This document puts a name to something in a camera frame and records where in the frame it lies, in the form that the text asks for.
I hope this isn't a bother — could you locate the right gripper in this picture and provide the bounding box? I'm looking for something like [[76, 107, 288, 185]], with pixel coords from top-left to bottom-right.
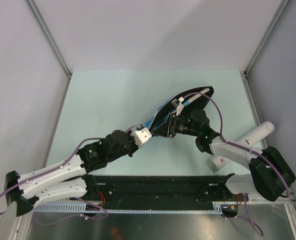
[[150, 113, 199, 139]]

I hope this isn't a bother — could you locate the blue racket bag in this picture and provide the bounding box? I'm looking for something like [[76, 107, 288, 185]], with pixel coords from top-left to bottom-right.
[[138, 86, 219, 141]]

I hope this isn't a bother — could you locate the white shuttlecock tube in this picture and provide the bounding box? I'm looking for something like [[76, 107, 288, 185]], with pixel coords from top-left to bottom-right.
[[207, 121, 275, 172]]

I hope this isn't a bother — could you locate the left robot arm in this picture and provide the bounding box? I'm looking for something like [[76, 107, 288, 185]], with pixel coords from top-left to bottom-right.
[[5, 128, 152, 217]]

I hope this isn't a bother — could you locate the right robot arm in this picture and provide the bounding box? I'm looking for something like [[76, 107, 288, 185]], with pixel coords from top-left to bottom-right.
[[168, 110, 296, 202]]

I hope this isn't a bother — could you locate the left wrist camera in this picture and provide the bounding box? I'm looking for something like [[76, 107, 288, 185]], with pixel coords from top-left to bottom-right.
[[130, 127, 152, 148]]

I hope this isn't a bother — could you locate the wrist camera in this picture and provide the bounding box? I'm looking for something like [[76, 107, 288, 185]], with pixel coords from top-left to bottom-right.
[[171, 97, 184, 116], [130, 127, 152, 148]]

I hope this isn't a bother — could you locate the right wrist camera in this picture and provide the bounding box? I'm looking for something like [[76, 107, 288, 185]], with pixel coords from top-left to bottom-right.
[[171, 97, 184, 116]]

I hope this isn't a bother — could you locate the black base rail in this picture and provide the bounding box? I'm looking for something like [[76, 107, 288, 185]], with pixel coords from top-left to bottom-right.
[[82, 175, 245, 213]]

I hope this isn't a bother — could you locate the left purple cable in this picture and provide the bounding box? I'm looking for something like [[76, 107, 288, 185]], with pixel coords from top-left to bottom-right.
[[0, 123, 142, 226]]

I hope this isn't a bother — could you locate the left aluminium frame post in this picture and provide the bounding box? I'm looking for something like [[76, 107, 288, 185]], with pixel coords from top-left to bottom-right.
[[24, 0, 72, 78]]

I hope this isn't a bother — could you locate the aluminium frame post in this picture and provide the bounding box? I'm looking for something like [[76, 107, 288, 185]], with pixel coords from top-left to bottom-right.
[[244, 0, 291, 77], [24, 0, 72, 78]]

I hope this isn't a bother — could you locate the right aluminium frame post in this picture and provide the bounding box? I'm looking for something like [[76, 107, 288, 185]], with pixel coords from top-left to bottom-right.
[[244, 0, 291, 77]]

